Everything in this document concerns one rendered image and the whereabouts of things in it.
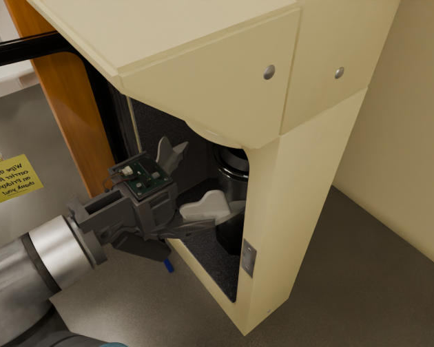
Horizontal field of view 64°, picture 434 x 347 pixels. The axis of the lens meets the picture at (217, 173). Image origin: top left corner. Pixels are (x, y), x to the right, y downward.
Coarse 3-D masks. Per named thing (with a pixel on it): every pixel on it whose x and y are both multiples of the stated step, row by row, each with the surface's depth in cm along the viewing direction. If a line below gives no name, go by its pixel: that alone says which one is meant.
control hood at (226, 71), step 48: (48, 0) 19; (96, 0) 19; (144, 0) 19; (192, 0) 19; (240, 0) 19; (288, 0) 19; (96, 48) 16; (144, 48) 16; (192, 48) 16; (240, 48) 18; (288, 48) 20; (144, 96) 16; (192, 96) 18; (240, 96) 20; (240, 144) 24
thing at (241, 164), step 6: (222, 150) 49; (228, 150) 48; (234, 150) 48; (240, 150) 48; (222, 156) 48; (228, 156) 48; (234, 156) 47; (240, 156) 47; (246, 156) 47; (228, 162) 48; (234, 162) 47; (240, 162) 47; (246, 162) 47; (240, 168) 47; (246, 168) 47
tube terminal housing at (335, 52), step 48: (336, 0) 21; (384, 0) 24; (336, 48) 24; (288, 96) 24; (336, 96) 28; (288, 144) 28; (336, 144) 34; (288, 192) 34; (288, 240) 43; (240, 288) 51; (288, 288) 60
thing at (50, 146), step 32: (32, 64) 43; (64, 64) 45; (0, 96) 44; (32, 96) 46; (64, 96) 48; (0, 128) 46; (32, 128) 49; (64, 128) 51; (96, 128) 54; (0, 160) 49; (32, 160) 52; (64, 160) 55; (96, 160) 58; (0, 192) 53; (32, 192) 56; (64, 192) 59; (96, 192) 63; (0, 224) 57; (32, 224) 60
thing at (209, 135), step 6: (192, 126) 41; (198, 132) 40; (204, 132) 40; (210, 132) 39; (210, 138) 40; (216, 138) 39; (222, 138) 39; (222, 144) 39; (228, 144) 39; (234, 144) 39
